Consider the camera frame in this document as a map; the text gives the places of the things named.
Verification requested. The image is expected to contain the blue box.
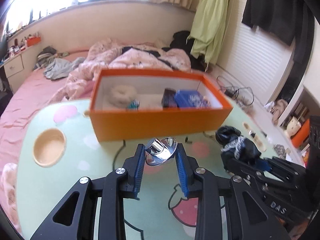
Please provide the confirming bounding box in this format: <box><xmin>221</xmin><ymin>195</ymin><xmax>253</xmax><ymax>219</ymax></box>
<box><xmin>174</xmin><ymin>89</ymin><xmax>210</xmax><ymax>109</ymax></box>

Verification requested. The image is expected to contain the white printed mug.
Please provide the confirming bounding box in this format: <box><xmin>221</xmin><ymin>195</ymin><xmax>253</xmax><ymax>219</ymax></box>
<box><xmin>285</xmin><ymin>119</ymin><xmax>300</xmax><ymax>137</ymax></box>

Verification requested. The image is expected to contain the row of small bottles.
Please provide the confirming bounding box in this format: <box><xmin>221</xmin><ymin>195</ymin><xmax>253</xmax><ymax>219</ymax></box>
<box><xmin>6</xmin><ymin>31</ymin><xmax>27</xmax><ymax>55</ymax></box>

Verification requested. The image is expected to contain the pale pink fluffy cloth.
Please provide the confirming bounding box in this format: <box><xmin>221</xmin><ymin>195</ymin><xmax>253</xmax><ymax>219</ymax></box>
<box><xmin>0</xmin><ymin>162</ymin><xmax>18</xmax><ymax>230</ymax></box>

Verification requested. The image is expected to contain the black hanging garment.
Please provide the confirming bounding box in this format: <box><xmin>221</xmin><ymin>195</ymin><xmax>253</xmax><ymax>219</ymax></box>
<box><xmin>241</xmin><ymin>0</ymin><xmax>315</xmax><ymax>63</ymax></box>

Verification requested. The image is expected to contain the green toy car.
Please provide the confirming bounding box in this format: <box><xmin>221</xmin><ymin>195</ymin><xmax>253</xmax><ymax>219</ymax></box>
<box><xmin>126</xmin><ymin>99</ymin><xmax>140</xmax><ymax>110</ymax></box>

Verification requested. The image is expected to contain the light green hanging garment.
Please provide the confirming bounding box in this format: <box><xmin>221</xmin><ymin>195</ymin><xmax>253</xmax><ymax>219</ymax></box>
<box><xmin>190</xmin><ymin>0</ymin><xmax>234</xmax><ymax>65</ymax></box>

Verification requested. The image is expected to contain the green cartoon desktop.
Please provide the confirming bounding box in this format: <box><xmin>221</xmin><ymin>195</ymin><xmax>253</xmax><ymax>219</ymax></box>
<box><xmin>15</xmin><ymin>97</ymin><xmax>308</xmax><ymax>240</ymax></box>

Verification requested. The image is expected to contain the beige garment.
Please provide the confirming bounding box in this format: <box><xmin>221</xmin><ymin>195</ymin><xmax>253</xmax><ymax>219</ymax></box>
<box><xmin>265</xmin><ymin>99</ymin><xmax>288</xmax><ymax>125</ymax></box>

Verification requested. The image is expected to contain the orange cardboard box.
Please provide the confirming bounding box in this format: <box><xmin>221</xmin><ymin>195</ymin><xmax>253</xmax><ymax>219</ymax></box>
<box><xmin>89</xmin><ymin>69</ymin><xmax>233</xmax><ymax>143</ymax></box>

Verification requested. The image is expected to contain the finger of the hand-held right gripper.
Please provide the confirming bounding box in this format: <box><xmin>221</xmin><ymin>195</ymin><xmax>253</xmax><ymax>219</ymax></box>
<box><xmin>256</xmin><ymin>156</ymin><xmax>307</xmax><ymax>180</ymax></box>
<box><xmin>226</xmin><ymin>158</ymin><xmax>269</xmax><ymax>188</ymax></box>

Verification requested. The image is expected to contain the black clothes pile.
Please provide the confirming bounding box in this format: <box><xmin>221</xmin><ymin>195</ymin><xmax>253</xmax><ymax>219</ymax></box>
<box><xmin>170</xmin><ymin>31</ymin><xmax>208</xmax><ymax>72</ymax></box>

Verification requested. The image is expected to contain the grey clothes pile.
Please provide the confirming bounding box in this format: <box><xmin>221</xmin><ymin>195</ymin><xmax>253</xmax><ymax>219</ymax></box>
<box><xmin>34</xmin><ymin>46</ymin><xmax>87</xmax><ymax>80</ymax></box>

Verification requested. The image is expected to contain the pink bed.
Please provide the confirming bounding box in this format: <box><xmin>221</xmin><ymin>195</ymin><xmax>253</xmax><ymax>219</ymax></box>
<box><xmin>0</xmin><ymin>52</ymin><xmax>100</xmax><ymax>160</ymax></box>

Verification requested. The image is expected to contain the orange bin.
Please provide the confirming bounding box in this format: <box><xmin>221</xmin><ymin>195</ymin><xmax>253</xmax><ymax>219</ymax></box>
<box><xmin>291</xmin><ymin>120</ymin><xmax>312</xmax><ymax>150</ymax></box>

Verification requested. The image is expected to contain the black and red box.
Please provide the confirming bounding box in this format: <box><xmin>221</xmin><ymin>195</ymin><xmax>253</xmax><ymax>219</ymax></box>
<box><xmin>161</xmin><ymin>88</ymin><xmax>180</xmax><ymax>108</ymax></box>

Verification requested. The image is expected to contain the white drawer cabinet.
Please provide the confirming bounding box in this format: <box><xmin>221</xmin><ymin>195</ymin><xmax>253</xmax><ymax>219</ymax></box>
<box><xmin>4</xmin><ymin>54</ymin><xmax>25</xmax><ymax>78</ymax></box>

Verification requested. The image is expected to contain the pink printed blanket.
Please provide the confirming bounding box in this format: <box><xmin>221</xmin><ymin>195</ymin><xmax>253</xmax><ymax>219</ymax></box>
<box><xmin>47</xmin><ymin>38</ymin><xmax>192</xmax><ymax>103</ymax></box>

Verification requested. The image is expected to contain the floral cloth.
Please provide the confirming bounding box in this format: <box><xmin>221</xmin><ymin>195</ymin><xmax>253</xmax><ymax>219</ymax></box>
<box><xmin>274</xmin><ymin>144</ymin><xmax>288</xmax><ymax>159</ymax></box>

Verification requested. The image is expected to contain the small orange box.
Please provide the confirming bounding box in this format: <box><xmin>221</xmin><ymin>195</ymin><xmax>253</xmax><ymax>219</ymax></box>
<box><xmin>26</xmin><ymin>36</ymin><xmax>41</xmax><ymax>47</ymax></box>

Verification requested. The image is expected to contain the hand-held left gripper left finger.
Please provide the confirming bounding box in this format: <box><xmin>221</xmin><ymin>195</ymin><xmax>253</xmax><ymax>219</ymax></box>
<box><xmin>30</xmin><ymin>144</ymin><xmax>147</xmax><ymax>240</ymax></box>

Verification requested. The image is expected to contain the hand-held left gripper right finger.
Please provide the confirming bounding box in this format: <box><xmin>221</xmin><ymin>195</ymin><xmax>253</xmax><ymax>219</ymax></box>
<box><xmin>175</xmin><ymin>142</ymin><xmax>290</xmax><ymax>240</ymax></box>

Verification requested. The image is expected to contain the shiny chrome metal cap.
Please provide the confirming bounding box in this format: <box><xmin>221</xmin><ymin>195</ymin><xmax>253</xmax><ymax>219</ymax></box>
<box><xmin>144</xmin><ymin>137</ymin><xmax>178</xmax><ymax>167</ymax></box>

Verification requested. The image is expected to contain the black cable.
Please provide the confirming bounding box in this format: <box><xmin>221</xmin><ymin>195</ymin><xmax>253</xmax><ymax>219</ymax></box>
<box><xmin>216</xmin><ymin>76</ymin><xmax>254</xmax><ymax>105</ymax></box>

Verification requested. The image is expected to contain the black drawstring bag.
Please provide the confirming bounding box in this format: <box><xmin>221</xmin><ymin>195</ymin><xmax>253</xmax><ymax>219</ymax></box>
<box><xmin>215</xmin><ymin>126</ymin><xmax>262</xmax><ymax>173</ymax></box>

